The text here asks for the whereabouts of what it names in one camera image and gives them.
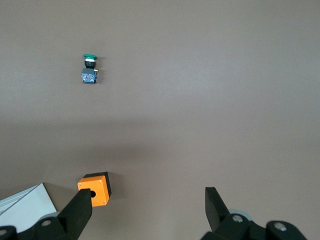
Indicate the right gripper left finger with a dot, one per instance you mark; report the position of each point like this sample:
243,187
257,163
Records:
75,215

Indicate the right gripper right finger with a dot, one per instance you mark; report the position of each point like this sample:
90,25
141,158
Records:
217,212

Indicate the green mushroom push button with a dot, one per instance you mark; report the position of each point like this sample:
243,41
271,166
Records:
88,76

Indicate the white drawer cabinet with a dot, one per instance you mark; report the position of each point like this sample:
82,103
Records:
27,207

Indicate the orange button enclosure box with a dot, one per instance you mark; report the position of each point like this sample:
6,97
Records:
100,190

